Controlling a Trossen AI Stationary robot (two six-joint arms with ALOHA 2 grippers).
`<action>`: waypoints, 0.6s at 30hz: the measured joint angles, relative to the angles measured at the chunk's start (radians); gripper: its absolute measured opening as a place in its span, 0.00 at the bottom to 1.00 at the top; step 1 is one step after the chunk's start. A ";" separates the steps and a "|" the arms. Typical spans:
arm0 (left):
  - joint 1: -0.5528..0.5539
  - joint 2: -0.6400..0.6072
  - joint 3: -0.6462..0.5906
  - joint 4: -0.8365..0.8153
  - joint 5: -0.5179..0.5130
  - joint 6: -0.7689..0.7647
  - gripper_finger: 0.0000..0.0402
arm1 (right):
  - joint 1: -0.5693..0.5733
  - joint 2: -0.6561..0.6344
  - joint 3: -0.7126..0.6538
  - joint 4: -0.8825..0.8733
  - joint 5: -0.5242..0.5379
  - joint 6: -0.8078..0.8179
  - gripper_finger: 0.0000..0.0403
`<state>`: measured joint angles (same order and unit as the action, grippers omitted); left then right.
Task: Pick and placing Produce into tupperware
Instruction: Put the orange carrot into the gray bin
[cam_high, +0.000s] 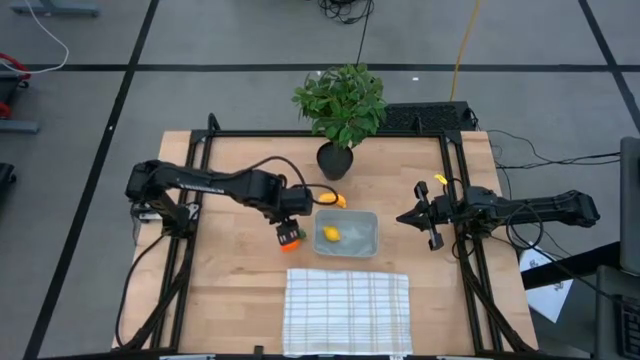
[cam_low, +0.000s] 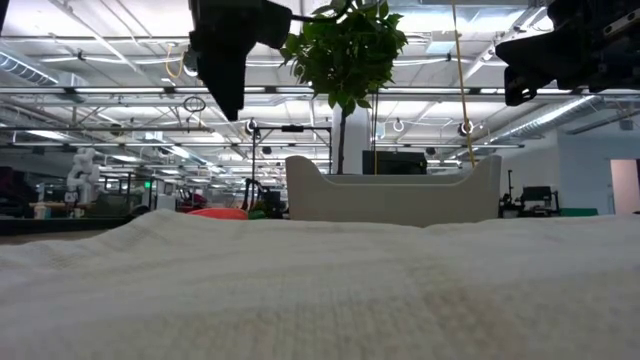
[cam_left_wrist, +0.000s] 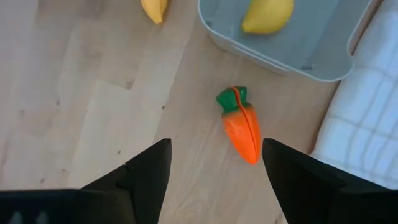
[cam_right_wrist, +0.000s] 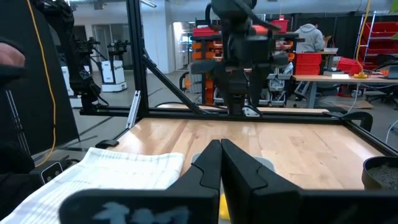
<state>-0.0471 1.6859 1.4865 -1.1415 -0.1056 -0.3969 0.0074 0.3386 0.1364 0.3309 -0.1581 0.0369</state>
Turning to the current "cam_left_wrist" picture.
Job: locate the white checked dish towel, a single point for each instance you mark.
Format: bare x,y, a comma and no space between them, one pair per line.
367,124

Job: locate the yellow toy banana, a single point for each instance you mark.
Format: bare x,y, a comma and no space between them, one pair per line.
154,9

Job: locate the yellow toy lemon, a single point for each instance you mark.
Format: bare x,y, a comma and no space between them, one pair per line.
267,15

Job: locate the grey plastic tupperware container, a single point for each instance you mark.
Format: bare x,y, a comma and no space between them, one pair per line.
311,46

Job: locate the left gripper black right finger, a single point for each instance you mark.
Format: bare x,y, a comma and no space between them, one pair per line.
304,186

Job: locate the orange toy carrot green top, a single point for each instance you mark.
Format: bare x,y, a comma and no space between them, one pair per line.
242,130

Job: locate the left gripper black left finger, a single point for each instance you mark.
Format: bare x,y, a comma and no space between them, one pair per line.
149,174

